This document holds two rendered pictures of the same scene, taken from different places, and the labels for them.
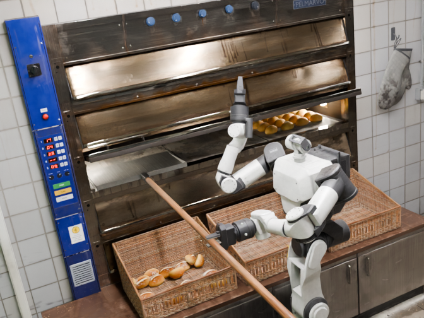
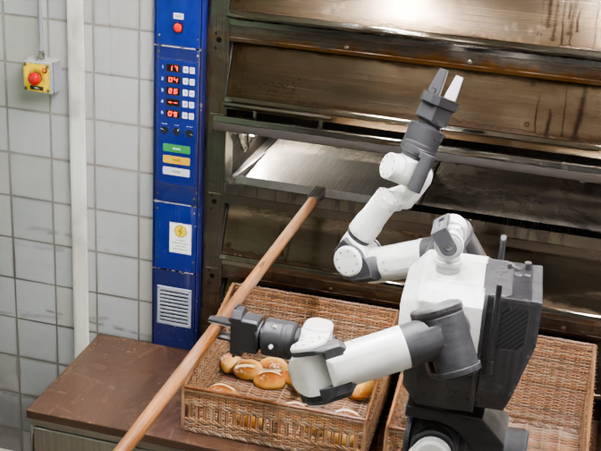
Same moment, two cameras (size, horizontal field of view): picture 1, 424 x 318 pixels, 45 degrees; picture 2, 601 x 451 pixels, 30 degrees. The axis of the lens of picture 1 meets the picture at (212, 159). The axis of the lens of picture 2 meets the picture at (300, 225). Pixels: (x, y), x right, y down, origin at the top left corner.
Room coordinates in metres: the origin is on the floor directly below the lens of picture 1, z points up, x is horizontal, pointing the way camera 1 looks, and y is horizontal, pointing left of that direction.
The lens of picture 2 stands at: (0.17, -1.48, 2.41)
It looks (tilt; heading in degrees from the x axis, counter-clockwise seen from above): 22 degrees down; 37
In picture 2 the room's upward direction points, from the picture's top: 4 degrees clockwise
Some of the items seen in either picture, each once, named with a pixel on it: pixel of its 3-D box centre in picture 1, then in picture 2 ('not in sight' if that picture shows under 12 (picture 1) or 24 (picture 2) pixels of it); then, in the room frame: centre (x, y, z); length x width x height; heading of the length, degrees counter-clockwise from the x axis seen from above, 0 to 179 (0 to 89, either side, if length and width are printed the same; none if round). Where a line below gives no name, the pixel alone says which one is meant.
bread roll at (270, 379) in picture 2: (156, 279); (269, 378); (2.59, 0.41, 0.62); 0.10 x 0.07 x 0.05; 126
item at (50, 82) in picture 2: not in sight; (41, 74); (2.40, 1.23, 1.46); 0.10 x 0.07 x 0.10; 113
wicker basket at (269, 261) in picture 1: (265, 234); (492, 405); (2.79, -0.26, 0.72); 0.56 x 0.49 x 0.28; 114
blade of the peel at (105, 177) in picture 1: (134, 167); (334, 173); (2.96, 0.47, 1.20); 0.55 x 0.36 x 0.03; 112
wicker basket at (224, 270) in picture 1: (173, 265); (293, 367); (2.56, 0.29, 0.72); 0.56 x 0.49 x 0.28; 114
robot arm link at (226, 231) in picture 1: (232, 233); (258, 335); (1.96, -0.05, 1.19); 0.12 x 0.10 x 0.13; 112
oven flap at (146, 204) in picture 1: (235, 176); (505, 274); (3.03, -0.13, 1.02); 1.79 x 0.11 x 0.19; 113
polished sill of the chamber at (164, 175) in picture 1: (231, 155); (512, 227); (3.05, -0.13, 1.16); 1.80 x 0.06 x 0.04; 113
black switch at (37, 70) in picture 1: (33, 65); not in sight; (2.57, 0.81, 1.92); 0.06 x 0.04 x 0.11; 113
